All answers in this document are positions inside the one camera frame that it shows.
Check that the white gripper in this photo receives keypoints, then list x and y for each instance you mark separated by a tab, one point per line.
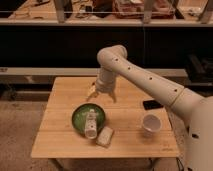
105	83

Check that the green plate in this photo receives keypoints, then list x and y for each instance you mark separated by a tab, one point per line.
79	117

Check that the white plastic bottle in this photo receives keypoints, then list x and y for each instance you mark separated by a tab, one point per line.
90	129

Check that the black phone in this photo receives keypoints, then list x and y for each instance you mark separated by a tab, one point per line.
151	104

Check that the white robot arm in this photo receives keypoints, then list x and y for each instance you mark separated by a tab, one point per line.
195	110

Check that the background workbench shelf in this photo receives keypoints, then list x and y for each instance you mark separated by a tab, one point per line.
109	13

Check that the wooden table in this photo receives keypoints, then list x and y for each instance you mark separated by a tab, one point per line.
57	138

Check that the white paper cup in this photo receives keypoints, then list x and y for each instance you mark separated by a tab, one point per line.
151	123

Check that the beige sponge block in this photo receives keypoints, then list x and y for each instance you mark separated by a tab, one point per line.
104	137

